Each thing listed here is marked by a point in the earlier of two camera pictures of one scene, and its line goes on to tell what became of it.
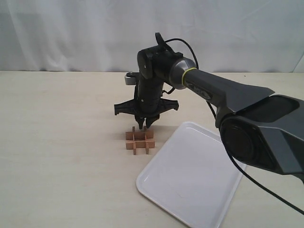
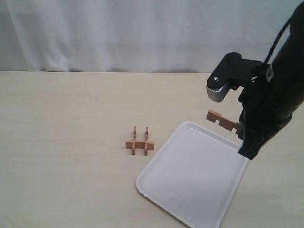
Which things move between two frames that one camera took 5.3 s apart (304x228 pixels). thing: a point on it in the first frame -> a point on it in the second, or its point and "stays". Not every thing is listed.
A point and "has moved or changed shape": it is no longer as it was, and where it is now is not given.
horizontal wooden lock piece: x=140 y=136 has moved or changed shape
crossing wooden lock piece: x=147 y=143 stays
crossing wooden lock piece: x=134 y=145 stays
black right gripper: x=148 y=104 -> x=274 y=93
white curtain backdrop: x=106 y=35 stays
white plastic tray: x=192 y=179 stays
